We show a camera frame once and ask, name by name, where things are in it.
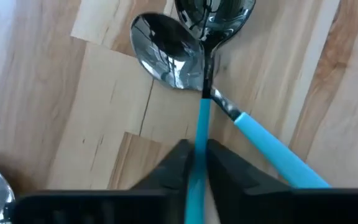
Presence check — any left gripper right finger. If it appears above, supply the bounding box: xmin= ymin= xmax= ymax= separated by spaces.
xmin=206 ymin=138 xmax=358 ymax=224

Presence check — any black spoon teal handle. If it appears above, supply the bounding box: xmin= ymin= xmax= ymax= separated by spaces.
xmin=129 ymin=11 xmax=332 ymax=189
xmin=174 ymin=0 xmax=257 ymax=224

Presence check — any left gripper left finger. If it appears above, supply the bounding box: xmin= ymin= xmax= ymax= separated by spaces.
xmin=13 ymin=139 xmax=196 ymax=224

